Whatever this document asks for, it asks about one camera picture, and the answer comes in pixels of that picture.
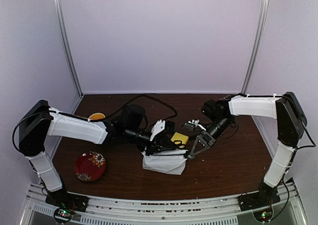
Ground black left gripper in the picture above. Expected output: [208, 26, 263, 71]
[125, 126, 176, 156]

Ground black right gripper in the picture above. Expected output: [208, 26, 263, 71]
[190, 116, 233, 156]

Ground white drawstring pouch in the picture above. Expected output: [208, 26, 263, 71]
[142, 149, 187, 175]

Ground black handled scissors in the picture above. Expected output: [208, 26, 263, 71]
[173, 140, 186, 149]

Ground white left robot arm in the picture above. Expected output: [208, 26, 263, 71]
[14, 100, 187, 207]

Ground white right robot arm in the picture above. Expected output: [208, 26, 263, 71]
[187, 91, 308, 206]

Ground yellow sponge block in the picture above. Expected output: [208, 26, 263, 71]
[170, 132, 189, 144]

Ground red floral plate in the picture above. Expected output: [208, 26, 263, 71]
[74, 151, 106, 182]

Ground floral mug yellow inside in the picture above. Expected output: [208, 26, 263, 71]
[89, 112, 105, 120]

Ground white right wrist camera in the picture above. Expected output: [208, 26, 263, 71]
[182, 119, 206, 132]

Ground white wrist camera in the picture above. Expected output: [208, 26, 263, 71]
[150, 119, 175, 142]
[182, 119, 206, 132]

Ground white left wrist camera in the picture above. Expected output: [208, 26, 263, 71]
[150, 119, 175, 142]

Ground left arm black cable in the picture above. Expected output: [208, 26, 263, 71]
[12, 93, 178, 156]

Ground aluminium front rail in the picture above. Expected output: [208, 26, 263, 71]
[21, 182, 305, 225]

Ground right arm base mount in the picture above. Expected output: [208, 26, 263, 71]
[238, 191, 281, 212]

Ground right aluminium frame post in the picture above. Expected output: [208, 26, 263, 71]
[241, 0, 270, 94]

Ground aluminium frame post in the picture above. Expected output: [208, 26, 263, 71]
[241, 0, 270, 94]
[53, 0, 84, 98]

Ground left aluminium frame post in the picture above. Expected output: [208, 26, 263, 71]
[53, 0, 84, 98]

